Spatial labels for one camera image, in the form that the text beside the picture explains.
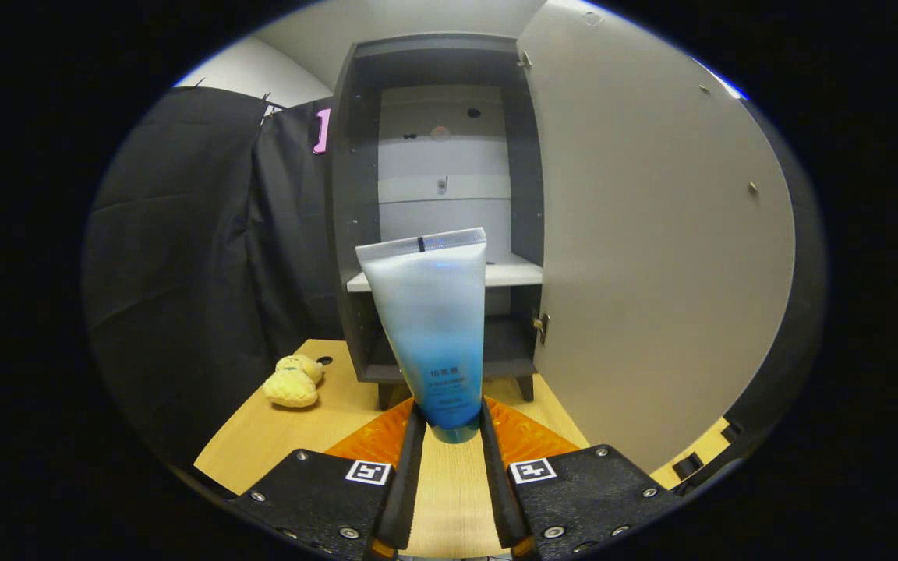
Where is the dark grey cabinet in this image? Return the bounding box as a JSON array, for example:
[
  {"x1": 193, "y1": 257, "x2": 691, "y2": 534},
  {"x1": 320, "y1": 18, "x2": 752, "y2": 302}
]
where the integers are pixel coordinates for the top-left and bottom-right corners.
[{"x1": 324, "y1": 33, "x2": 547, "y2": 410}]

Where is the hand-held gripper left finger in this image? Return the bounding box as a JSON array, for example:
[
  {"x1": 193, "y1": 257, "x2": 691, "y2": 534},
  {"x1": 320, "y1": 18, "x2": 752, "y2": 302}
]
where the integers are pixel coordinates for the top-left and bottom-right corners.
[{"x1": 229, "y1": 397, "x2": 428, "y2": 561}]

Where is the yellow plush toy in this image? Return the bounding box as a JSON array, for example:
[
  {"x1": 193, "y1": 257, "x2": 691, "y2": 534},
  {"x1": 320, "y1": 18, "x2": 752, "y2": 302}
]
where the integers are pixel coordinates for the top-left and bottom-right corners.
[{"x1": 263, "y1": 355, "x2": 325, "y2": 409}]

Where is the beige cabinet door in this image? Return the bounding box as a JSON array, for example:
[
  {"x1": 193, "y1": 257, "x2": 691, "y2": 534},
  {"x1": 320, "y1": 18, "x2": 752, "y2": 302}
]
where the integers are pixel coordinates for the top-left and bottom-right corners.
[{"x1": 515, "y1": 0, "x2": 797, "y2": 475}]

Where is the white cabinet shelf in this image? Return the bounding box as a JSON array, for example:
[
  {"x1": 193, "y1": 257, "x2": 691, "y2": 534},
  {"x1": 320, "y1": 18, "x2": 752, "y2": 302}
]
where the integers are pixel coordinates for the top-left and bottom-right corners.
[{"x1": 346, "y1": 253, "x2": 543, "y2": 294}]

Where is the blue and white tube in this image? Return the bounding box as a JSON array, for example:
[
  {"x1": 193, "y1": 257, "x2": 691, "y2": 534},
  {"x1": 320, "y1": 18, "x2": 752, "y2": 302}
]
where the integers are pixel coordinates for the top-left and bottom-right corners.
[{"x1": 355, "y1": 228, "x2": 489, "y2": 445}]

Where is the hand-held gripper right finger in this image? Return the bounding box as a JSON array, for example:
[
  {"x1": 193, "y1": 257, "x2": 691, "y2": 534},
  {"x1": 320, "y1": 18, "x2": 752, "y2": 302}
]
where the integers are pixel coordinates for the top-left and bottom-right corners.
[{"x1": 480, "y1": 396, "x2": 682, "y2": 561}]

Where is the black backdrop cloth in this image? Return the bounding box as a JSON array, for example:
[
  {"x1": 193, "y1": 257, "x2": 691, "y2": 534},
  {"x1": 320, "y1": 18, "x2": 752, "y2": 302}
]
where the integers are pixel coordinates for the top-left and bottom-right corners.
[{"x1": 81, "y1": 84, "x2": 829, "y2": 484}]

